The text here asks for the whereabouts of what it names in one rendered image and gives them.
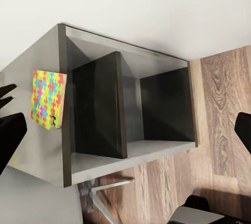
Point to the desk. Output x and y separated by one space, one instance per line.
123 106

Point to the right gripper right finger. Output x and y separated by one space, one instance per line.
243 129

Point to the swivel chair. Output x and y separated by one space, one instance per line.
27 199

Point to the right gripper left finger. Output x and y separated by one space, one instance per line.
12 130

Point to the jigsaw puzzle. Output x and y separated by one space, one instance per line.
48 98

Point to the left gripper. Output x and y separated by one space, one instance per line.
4 91

